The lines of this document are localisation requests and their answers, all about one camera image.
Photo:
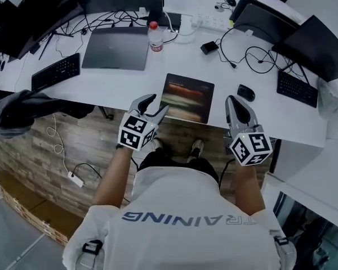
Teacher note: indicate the black keyboard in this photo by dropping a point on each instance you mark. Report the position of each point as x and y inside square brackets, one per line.
[297, 89]
[56, 72]

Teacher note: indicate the red-capped plastic bottle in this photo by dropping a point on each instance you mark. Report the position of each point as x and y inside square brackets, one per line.
[156, 39]

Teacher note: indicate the black computer mouse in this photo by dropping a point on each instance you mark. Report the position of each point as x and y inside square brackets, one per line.
[246, 92]
[230, 0]

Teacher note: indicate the person's left forearm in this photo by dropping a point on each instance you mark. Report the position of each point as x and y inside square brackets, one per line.
[112, 176]

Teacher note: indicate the person's black shorts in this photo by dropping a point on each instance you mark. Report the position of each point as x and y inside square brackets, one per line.
[183, 163]

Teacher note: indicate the white power strip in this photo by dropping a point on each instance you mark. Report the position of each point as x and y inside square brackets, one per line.
[212, 21]
[75, 179]

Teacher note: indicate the white power adapter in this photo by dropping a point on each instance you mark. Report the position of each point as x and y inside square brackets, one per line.
[185, 25]

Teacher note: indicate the person's shoe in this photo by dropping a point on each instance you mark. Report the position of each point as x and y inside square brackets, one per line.
[196, 148]
[157, 144]

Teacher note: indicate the person's white shirt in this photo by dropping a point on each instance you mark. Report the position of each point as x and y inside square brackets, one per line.
[186, 229]

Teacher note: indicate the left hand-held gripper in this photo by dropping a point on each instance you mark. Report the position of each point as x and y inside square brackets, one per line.
[136, 131]

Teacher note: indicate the small white webcam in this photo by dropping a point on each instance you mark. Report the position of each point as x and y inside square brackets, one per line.
[219, 7]

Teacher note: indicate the person's right forearm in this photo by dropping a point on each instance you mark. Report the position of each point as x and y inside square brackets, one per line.
[249, 187]

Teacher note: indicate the clear plastic bag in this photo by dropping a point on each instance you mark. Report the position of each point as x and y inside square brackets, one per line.
[328, 97]

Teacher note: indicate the black docking hub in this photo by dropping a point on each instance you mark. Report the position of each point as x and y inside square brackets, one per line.
[164, 20]

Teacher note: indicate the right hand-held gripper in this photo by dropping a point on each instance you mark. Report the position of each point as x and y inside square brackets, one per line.
[250, 148]

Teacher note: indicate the black power adapter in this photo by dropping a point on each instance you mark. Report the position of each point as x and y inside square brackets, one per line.
[209, 47]

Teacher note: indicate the person's left shoe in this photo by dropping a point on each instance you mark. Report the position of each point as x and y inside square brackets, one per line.
[157, 144]

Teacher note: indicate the dark printed mouse pad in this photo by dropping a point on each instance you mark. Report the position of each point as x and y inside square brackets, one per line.
[187, 97]

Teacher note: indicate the person's right shoe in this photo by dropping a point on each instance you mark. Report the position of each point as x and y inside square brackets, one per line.
[196, 148]

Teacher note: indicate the dark grey office chair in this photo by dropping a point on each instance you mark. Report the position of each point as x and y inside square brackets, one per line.
[22, 111]

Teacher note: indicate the grey closed laptop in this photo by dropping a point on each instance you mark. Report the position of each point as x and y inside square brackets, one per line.
[115, 49]

